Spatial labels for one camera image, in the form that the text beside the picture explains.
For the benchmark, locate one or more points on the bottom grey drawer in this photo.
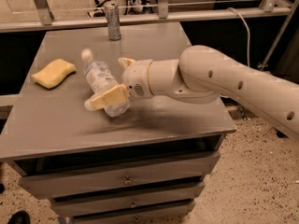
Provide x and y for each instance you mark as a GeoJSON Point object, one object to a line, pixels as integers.
{"type": "Point", "coordinates": [134, 216]}

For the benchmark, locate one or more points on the silver metal can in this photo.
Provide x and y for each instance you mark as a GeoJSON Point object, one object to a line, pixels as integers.
{"type": "Point", "coordinates": [113, 20]}

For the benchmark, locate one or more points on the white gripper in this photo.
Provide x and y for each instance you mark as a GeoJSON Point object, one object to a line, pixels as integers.
{"type": "Point", "coordinates": [137, 77]}

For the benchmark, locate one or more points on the top grey drawer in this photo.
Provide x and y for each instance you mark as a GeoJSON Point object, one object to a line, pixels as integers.
{"type": "Point", "coordinates": [121, 175]}

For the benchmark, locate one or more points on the middle grey drawer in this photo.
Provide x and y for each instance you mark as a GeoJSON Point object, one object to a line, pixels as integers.
{"type": "Point", "coordinates": [128, 199]}

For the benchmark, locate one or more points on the metal railing frame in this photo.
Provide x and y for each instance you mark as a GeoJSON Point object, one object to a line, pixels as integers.
{"type": "Point", "coordinates": [21, 21]}

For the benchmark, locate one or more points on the black shoe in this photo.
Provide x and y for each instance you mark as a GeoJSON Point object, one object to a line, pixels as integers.
{"type": "Point", "coordinates": [20, 217]}

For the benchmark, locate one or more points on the grey drawer cabinet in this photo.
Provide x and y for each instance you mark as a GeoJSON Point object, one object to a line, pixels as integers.
{"type": "Point", "coordinates": [50, 131]}

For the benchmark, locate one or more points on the grey drawer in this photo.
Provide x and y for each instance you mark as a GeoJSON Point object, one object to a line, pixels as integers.
{"type": "Point", "coordinates": [134, 216]}
{"type": "Point", "coordinates": [121, 175]}
{"type": "Point", "coordinates": [128, 199]}

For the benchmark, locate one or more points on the clear plastic water bottle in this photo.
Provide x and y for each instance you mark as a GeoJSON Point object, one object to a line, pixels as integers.
{"type": "Point", "coordinates": [100, 79]}

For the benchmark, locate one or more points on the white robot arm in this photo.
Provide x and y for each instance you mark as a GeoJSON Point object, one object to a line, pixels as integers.
{"type": "Point", "coordinates": [200, 75]}

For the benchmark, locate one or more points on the yellow sponge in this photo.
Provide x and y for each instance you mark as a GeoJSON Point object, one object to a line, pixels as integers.
{"type": "Point", "coordinates": [53, 73]}

